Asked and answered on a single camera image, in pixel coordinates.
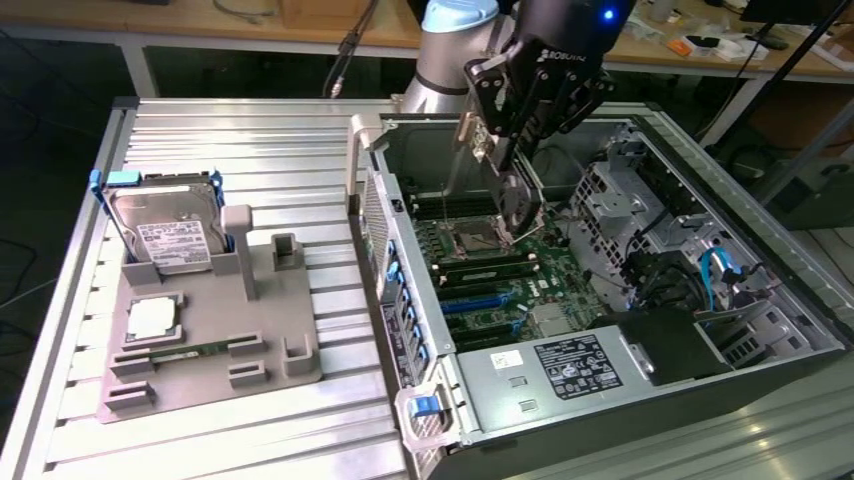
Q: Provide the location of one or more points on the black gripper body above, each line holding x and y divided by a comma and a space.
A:
574, 30

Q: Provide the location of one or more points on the green graphics card black fan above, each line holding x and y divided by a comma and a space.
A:
517, 200

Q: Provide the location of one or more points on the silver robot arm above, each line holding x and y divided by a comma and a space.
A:
441, 65

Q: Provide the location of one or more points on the thin metal locking lever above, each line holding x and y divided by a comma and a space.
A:
446, 205

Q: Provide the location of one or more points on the metal disk bay cage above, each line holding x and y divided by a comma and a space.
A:
614, 215

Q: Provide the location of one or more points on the CPU socket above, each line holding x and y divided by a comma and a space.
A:
477, 237

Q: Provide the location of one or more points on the brown cardboard box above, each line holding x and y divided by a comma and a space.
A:
327, 12

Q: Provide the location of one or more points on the blue slot clip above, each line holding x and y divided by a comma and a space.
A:
402, 300
417, 342
410, 321
391, 250
395, 276
423, 362

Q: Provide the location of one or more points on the black tripod leg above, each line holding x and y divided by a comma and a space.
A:
801, 46

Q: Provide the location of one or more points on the black monitor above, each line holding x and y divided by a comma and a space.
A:
801, 10

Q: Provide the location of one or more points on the grey metal strut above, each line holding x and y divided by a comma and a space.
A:
807, 152

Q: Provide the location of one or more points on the green RAM stick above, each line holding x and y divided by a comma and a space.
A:
190, 352
487, 274

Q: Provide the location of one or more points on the green motherboard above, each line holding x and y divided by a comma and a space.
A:
561, 280

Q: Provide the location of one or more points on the black box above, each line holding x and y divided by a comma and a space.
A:
821, 200

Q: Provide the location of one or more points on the blue expansion slot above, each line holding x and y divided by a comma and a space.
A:
470, 303

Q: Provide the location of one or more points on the silver chipset heatsink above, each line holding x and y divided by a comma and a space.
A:
550, 320

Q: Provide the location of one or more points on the silver hard disk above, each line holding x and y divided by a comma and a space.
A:
167, 220

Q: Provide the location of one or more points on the grey parts rack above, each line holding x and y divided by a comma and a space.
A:
267, 325

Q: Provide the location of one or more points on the blue disk caddy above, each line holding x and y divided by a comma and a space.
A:
123, 179

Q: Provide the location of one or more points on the grey power supply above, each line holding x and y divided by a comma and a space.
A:
507, 385

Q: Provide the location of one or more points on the blue case latch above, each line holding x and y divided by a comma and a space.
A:
421, 406

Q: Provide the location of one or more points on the silver CPU chip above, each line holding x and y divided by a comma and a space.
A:
154, 320

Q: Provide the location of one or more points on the open black PC case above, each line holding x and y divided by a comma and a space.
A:
601, 440

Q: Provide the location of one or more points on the wooden desk white frame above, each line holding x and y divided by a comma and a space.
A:
634, 55
200, 30

